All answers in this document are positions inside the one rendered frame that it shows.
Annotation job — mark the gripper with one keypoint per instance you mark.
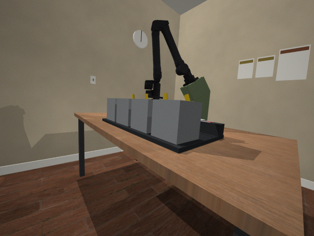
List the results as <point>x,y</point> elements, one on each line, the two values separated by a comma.
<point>156,95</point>

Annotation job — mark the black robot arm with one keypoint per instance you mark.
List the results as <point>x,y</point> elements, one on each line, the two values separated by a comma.
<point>181,67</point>

